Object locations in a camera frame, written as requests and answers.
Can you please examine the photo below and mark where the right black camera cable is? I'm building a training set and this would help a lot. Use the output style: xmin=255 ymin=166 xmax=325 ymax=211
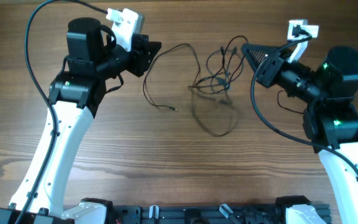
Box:
xmin=249 ymin=29 xmax=358 ymax=215

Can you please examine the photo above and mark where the black usb cable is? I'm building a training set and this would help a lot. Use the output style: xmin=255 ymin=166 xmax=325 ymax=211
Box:
xmin=188 ymin=35 xmax=250 ymax=95
xmin=142 ymin=42 xmax=202 ymax=112

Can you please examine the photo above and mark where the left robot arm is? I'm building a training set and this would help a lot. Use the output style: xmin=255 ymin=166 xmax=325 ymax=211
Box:
xmin=0 ymin=17 xmax=162 ymax=223

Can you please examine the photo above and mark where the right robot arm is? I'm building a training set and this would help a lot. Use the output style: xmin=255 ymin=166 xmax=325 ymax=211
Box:
xmin=241 ymin=45 xmax=358 ymax=223

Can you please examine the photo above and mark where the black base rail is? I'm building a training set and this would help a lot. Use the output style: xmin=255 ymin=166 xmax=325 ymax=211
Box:
xmin=110 ymin=203 xmax=332 ymax=224

